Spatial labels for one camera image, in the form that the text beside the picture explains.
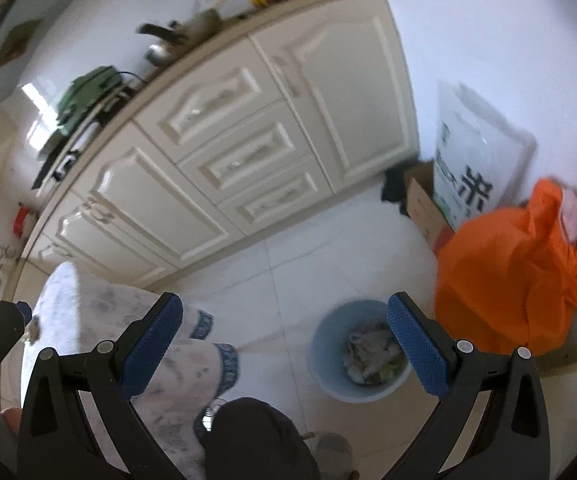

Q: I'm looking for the cream base cabinet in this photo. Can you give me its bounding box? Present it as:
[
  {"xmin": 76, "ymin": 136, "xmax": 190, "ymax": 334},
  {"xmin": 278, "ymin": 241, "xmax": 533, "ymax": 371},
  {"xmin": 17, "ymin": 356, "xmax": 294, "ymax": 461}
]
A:
[{"xmin": 16, "ymin": 0, "xmax": 422, "ymax": 291}]

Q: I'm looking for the blue plastic bin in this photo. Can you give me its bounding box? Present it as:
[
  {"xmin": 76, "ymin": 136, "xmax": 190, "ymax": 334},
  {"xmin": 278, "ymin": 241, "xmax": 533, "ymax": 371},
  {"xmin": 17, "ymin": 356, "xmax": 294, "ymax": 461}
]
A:
[{"xmin": 310, "ymin": 300, "xmax": 414, "ymax": 403}]

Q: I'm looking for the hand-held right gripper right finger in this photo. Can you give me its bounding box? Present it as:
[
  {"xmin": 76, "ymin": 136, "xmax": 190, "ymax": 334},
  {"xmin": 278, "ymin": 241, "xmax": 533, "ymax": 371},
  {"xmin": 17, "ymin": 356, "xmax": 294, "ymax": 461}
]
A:
[{"xmin": 383, "ymin": 292, "xmax": 552, "ymax": 480}]

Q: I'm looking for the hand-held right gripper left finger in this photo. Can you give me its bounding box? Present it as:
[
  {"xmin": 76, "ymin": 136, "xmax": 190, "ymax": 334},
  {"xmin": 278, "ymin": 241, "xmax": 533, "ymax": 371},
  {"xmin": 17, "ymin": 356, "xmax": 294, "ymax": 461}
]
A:
[{"xmin": 16, "ymin": 292, "xmax": 184, "ymax": 480}]

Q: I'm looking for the person's dark trouser leg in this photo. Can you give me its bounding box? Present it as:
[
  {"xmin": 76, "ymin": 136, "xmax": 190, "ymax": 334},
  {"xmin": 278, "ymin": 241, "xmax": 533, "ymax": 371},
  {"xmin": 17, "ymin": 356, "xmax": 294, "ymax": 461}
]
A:
[{"xmin": 203, "ymin": 397, "xmax": 322, "ymax": 480}]

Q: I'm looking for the brown cardboard box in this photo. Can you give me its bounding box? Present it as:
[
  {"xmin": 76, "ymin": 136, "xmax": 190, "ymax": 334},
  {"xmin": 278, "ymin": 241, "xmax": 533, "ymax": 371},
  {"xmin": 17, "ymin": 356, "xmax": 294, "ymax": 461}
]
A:
[{"xmin": 403, "ymin": 160, "xmax": 457, "ymax": 256}]

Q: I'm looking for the grey slipper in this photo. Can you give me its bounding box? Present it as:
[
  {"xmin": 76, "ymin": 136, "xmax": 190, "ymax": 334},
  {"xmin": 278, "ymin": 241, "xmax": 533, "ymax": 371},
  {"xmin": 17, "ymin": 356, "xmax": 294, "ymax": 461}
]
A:
[{"xmin": 313, "ymin": 432, "xmax": 357, "ymax": 480}]

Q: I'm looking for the pink cloth piece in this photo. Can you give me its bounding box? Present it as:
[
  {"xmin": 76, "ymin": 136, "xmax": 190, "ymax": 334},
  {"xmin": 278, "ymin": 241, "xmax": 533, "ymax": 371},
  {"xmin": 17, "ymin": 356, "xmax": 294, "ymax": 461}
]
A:
[{"xmin": 561, "ymin": 190, "xmax": 577, "ymax": 246}]

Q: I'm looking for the red kitchen container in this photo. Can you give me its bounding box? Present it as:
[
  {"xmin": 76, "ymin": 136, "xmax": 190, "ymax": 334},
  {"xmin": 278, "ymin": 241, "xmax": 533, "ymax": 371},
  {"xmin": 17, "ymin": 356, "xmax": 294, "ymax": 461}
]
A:
[{"xmin": 13, "ymin": 204, "xmax": 36, "ymax": 238}]

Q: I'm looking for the green electric cooker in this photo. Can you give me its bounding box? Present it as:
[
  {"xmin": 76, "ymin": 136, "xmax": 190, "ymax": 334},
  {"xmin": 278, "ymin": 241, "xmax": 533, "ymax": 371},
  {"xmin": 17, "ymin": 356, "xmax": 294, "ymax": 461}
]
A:
[{"xmin": 56, "ymin": 65, "xmax": 124, "ymax": 136}]

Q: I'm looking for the cream cabinet drawer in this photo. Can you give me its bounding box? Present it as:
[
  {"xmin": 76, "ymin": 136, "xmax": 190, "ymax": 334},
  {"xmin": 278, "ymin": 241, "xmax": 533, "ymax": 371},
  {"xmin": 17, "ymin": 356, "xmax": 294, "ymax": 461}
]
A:
[
  {"xmin": 217, "ymin": 157, "xmax": 337, "ymax": 236},
  {"xmin": 178, "ymin": 102, "xmax": 314, "ymax": 206},
  {"xmin": 133, "ymin": 47, "xmax": 282, "ymax": 163}
]

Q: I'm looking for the heap of wrappers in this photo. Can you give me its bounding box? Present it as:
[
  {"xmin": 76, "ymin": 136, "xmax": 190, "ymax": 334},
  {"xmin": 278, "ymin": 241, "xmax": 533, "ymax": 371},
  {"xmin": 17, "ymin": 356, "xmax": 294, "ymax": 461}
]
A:
[{"xmin": 343, "ymin": 322, "xmax": 409, "ymax": 386}]

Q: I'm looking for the grey range hood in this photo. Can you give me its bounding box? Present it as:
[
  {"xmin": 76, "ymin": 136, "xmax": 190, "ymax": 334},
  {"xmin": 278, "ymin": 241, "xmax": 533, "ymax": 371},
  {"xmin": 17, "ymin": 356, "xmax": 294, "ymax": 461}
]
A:
[{"xmin": 0, "ymin": 0, "xmax": 86, "ymax": 126}]

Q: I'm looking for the black glass gas stove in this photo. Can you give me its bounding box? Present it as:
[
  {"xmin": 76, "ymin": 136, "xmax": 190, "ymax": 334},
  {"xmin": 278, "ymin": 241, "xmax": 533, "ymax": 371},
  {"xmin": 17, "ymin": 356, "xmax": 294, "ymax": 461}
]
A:
[{"xmin": 31, "ymin": 90, "xmax": 134, "ymax": 191}]

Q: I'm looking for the white green-printed rice sack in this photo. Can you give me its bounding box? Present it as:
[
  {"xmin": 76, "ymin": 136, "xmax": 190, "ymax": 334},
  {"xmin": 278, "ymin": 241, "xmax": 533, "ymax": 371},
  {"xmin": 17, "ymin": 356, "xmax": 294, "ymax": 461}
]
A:
[{"xmin": 431, "ymin": 80, "xmax": 539, "ymax": 233}]

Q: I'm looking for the dark cloth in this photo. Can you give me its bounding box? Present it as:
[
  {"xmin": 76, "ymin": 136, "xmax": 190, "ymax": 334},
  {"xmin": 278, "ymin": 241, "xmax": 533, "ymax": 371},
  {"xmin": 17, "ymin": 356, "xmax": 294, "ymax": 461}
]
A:
[{"xmin": 381, "ymin": 162, "xmax": 419, "ymax": 216}]

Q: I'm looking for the steel bowl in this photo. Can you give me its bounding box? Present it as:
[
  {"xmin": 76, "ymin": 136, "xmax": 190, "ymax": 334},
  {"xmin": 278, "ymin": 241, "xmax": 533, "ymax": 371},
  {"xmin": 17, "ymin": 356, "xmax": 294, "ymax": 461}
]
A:
[{"xmin": 136, "ymin": 7, "xmax": 224, "ymax": 68}]

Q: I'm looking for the orange bag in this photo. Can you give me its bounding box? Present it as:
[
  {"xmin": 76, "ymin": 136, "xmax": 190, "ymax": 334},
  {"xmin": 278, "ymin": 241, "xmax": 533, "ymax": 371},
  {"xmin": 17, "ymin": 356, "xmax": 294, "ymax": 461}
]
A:
[{"xmin": 433, "ymin": 177, "xmax": 577, "ymax": 358}]

